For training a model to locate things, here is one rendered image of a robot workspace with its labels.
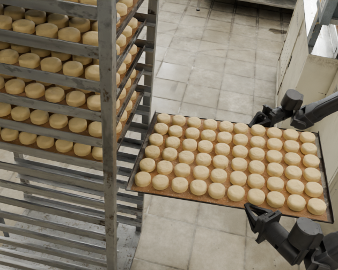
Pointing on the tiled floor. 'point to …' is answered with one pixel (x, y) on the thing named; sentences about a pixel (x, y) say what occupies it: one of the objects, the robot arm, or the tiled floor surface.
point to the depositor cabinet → (305, 60)
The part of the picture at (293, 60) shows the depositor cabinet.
